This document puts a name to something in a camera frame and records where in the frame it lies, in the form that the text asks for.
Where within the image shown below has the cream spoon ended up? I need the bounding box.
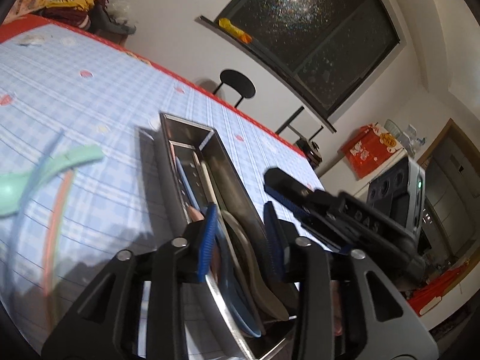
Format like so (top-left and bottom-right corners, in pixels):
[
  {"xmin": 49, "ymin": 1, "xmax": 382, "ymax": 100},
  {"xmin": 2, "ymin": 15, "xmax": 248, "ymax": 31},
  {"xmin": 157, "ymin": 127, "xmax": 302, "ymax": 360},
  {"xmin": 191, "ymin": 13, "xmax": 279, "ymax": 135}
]
[{"xmin": 220, "ymin": 210, "xmax": 290, "ymax": 322}]

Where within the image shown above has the blue plastic spoon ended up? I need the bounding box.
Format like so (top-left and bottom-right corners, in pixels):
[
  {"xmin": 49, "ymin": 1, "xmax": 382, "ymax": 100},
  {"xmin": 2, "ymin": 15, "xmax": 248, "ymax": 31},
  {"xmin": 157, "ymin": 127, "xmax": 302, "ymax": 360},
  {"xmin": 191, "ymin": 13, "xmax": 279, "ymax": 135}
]
[{"xmin": 5, "ymin": 129, "xmax": 65, "ymax": 282}]

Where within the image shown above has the cream chopstick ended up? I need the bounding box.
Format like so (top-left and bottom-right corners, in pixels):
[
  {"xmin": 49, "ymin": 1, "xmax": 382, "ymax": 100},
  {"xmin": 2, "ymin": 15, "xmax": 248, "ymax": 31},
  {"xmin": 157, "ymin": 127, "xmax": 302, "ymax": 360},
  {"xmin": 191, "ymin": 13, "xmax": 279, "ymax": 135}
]
[{"xmin": 200, "ymin": 160, "xmax": 219, "ymax": 211}]

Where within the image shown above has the dark bag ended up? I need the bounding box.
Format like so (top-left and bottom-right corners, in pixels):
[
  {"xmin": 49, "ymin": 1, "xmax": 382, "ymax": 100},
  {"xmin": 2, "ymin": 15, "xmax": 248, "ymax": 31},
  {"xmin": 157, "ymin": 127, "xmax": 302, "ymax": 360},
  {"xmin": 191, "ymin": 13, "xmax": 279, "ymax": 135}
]
[{"xmin": 295, "ymin": 139, "xmax": 324, "ymax": 169}]

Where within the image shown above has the yellow orange packet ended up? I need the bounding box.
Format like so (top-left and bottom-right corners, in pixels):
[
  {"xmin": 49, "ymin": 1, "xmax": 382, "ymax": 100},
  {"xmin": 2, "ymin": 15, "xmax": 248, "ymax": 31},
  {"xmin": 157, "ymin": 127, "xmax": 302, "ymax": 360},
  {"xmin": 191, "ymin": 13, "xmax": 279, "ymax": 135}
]
[{"xmin": 218, "ymin": 17, "xmax": 253, "ymax": 43}]

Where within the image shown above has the red gift box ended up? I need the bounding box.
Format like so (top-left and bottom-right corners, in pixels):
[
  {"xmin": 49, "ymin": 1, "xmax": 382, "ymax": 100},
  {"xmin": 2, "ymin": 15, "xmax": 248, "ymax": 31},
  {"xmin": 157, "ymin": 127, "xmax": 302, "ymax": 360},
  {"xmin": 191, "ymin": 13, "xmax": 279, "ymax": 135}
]
[{"xmin": 340, "ymin": 122, "xmax": 405, "ymax": 179}]

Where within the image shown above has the stainless steel utensil holder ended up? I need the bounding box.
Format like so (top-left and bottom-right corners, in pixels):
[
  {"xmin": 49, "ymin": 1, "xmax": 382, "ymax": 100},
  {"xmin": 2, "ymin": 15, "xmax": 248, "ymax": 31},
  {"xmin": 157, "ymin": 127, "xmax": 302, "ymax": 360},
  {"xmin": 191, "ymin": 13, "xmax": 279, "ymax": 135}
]
[{"xmin": 137, "ymin": 112, "xmax": 301, "ymax": 360}]

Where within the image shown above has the wooden door frame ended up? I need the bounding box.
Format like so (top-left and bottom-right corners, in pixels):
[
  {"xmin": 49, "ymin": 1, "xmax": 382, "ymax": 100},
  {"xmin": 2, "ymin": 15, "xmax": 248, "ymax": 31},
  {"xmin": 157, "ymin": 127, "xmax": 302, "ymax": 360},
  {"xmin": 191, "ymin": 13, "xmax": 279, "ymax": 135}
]
[{"xmin": 417, "ymin": 118, "xmax": 480, "ymax": 269}]

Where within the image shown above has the dark framed window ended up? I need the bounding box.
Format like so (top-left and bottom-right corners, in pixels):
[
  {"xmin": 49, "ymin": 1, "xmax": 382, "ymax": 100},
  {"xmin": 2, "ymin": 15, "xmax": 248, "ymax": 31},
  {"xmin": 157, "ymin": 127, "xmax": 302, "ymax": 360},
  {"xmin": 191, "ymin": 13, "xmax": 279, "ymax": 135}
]
[{"xmin": 195, "ymin": 0, "xmax": 402, "ymax": 134}]

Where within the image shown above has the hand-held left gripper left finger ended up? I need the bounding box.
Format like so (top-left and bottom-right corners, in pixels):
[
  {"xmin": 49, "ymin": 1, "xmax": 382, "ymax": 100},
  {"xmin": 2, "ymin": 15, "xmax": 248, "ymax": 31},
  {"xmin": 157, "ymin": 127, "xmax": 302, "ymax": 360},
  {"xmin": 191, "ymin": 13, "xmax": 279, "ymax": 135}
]
[{"xmin": 41, "ymin": 202, "xmax": 219, "ymax": 360}]

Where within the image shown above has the grey garment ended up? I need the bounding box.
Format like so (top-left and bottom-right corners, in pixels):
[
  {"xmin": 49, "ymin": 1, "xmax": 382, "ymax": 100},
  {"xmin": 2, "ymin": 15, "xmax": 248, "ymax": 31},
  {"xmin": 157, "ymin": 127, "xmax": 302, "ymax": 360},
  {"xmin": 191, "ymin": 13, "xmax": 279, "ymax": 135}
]
[{"xmin": 92, "ymin": 4, "xmax": 138, "ymax": 37}]

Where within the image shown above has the white plastic bag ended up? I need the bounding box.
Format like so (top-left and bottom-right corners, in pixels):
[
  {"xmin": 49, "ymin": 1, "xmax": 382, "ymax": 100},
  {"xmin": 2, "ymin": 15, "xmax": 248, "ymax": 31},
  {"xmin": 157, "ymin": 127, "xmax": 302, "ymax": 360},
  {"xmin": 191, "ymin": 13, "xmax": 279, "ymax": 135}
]
[{"xmin": 108, "ymin": 0, "xmax": 133, "ymax": 20}]

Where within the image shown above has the peach snack packet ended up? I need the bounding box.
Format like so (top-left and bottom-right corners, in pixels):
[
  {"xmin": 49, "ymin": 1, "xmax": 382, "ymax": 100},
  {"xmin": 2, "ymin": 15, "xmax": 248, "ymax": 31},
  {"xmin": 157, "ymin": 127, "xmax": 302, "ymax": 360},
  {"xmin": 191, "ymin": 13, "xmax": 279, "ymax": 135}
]
[{"xmin": 8, "ymin": 0, "xmax": 47, "ymax": 19}]

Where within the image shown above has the red cloth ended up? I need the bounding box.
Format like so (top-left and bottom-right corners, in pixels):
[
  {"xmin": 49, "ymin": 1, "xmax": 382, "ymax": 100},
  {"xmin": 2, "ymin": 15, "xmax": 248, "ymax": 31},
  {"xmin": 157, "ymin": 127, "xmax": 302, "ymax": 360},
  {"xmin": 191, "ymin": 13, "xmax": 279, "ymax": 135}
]
[{"xmin": 407, "ymin": 262, "xmax": 474, "ymax": 317}]

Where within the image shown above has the blue plaid tablecloth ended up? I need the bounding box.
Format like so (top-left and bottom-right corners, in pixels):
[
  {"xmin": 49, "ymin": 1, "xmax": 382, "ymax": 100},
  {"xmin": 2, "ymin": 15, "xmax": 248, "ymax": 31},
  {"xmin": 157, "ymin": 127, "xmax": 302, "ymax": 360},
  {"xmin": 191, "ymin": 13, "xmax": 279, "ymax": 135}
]
[{"xmin": 0, "ymin": 15, "xmax": 328, "ymax": 357}]

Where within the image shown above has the black round back chair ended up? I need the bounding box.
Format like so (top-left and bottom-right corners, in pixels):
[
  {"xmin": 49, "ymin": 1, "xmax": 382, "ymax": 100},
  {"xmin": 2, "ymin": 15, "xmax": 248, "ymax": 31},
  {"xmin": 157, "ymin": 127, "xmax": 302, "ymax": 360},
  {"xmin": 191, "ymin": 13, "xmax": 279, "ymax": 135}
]
[{"xmin": 212, "ymin": 69, "xmax": 257, "ymax": 109}]

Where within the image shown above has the green spoon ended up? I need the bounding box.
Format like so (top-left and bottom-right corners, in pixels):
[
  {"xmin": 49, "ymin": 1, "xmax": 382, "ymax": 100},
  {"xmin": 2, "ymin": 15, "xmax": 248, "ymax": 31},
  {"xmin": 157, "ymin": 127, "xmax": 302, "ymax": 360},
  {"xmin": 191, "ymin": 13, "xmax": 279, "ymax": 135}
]
[{"xmin": 0, "ymin": 145, "xmax": 104, "ymax": 217}]

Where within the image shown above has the pale green bowl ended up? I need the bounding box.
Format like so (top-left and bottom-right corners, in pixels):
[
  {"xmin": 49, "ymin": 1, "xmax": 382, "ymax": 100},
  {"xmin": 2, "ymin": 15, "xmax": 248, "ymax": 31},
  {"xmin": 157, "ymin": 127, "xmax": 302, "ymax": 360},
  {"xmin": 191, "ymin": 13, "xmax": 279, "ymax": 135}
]
[{"xmin": 384, "ymin": 119, "xmax": 404, "ymax": 140}]

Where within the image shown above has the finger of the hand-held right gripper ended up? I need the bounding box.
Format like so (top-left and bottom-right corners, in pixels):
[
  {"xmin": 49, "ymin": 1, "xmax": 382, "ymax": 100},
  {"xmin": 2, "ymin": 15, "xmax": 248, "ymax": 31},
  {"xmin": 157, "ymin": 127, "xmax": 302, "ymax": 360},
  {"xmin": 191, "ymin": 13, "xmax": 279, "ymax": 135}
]
[
  {"xmin": 298, "ymin": 214, "xmax": 362, "ymax": 253},
  {"xmin": 263, "ymin": 167, "xmax": 340, "ymax": 220}
]

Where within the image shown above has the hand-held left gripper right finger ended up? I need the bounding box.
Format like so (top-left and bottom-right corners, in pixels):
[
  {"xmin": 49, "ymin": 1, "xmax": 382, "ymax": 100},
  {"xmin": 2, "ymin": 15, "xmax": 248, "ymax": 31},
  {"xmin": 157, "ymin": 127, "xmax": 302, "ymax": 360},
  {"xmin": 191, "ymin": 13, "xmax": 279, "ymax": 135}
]
[{"xmin": 262, "ymin": 201, "xmax": 439, "ymax": 360}]

